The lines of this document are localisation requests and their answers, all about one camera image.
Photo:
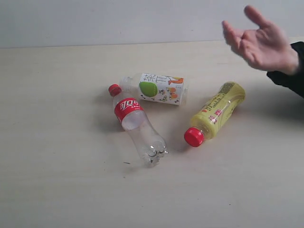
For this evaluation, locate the person's open bare hand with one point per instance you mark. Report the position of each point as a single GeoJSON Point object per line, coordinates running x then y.
{"type": "Point", "coordinates": [266, 48]}

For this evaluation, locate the clear cola bottle red label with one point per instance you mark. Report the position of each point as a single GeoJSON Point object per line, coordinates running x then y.
{"type": "Point", "coordinates": [150, 146]}

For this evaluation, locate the black sleeved forearm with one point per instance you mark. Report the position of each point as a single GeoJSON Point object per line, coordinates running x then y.
{"type": "Point", "coordinates": [294, 82]}

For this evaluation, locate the yellow bottle red cap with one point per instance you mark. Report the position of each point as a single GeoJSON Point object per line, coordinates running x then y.
{"type": "Point", "coordinates": [205, 124]}

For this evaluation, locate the clear tea bottle white label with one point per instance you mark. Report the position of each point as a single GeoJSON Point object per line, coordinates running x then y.
{"type": "Point", "coordinates": [156, 88]}

